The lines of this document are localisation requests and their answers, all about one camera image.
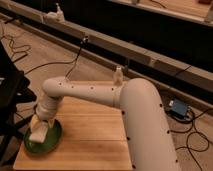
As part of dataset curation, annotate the white object on rail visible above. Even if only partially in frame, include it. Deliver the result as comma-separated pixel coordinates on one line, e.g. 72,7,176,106
44,4,65,22

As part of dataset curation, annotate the black floor cable right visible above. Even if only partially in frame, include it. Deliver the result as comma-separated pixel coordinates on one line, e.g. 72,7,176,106
164,108,213,171

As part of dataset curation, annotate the clear plastic bottle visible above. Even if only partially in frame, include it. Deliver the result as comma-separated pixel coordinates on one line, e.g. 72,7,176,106
113,66,123,86

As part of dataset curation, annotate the black floor cable left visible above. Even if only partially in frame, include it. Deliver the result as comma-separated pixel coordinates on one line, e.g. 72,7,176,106
0,21,89,82

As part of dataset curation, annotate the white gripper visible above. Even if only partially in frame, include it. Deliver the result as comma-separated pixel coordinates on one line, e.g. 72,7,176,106
30,96,60,131

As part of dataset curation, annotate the black stand left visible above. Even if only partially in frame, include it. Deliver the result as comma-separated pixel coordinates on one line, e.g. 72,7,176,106
0,41,37,161

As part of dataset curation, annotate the blue power box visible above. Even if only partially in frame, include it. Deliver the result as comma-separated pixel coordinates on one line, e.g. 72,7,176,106
169,99,188,119

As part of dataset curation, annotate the black floor cable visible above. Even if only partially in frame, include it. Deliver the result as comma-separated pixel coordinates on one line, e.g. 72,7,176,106
0,21,89,82
164,108,213,171

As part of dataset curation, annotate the green ceramic bowl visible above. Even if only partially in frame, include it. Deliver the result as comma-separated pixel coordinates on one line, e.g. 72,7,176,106
23,120,63,156

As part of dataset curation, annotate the white sponge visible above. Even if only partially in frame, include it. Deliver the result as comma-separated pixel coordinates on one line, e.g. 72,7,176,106
29,122,48,143

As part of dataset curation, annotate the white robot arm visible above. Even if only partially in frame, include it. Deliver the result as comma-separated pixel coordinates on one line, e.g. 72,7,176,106
29,77,181,171

